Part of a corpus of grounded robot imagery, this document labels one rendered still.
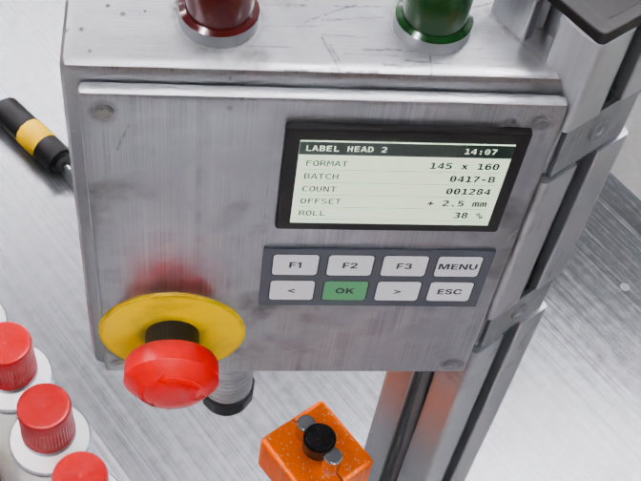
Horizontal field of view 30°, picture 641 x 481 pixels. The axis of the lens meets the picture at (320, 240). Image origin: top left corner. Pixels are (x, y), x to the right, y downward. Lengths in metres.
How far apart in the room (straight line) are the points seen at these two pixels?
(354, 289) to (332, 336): 0.04
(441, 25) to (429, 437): 0.27
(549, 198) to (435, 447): 0.20
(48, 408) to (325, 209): 0.37
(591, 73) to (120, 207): 0.17
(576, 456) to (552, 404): 0.05
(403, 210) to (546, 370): 0.69
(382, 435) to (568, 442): 0.44
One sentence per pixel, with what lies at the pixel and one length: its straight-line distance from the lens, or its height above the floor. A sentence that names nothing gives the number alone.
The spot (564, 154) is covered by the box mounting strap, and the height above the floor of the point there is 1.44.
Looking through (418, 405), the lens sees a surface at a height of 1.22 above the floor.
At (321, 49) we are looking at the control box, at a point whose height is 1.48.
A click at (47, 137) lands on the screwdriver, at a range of 1.17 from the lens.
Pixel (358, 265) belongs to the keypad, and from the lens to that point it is 0.46.
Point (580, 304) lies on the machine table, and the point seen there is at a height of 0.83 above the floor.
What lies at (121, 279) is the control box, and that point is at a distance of 0.46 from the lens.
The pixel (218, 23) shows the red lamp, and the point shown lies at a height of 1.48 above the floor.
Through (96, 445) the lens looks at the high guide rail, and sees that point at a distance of 0.88.
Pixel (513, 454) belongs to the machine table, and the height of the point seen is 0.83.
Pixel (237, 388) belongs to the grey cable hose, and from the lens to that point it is 0.73.
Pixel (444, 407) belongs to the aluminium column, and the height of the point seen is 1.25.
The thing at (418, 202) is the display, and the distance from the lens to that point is 0.42.
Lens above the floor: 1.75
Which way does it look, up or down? 54 degrees down
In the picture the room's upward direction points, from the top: 10 degrees clockwise
